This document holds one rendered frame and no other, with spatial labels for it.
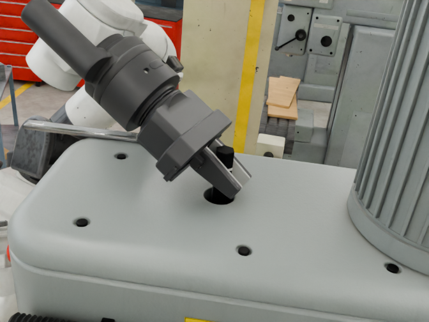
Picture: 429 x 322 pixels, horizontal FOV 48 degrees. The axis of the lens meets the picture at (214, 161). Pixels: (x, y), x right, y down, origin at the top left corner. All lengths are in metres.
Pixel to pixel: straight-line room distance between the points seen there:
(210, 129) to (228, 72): 1.79
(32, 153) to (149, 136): 0.46
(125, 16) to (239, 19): 1.69
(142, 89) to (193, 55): 1.80
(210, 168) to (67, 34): 0.21
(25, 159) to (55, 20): 0.47
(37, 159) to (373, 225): 0.63
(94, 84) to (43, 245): 0.18
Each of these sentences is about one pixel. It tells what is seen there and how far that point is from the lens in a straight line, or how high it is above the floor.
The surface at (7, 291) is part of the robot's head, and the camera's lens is 0.88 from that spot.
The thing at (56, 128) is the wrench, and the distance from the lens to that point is 0.69.
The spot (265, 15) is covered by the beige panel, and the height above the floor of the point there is 1.74.
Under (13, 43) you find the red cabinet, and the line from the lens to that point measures 5.95.
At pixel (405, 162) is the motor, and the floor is 1.99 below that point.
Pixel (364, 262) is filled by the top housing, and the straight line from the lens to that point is 0.51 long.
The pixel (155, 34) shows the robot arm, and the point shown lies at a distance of 0.73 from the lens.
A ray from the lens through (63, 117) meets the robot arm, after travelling 0.93.
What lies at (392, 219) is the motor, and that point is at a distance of 0.51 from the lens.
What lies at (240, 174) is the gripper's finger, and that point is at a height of 1.92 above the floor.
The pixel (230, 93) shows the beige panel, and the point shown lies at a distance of 2.35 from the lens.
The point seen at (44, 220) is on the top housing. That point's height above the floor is 1.89.
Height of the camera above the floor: 2.20
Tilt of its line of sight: 29 degrees down
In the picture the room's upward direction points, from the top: 6 degrees clockwise
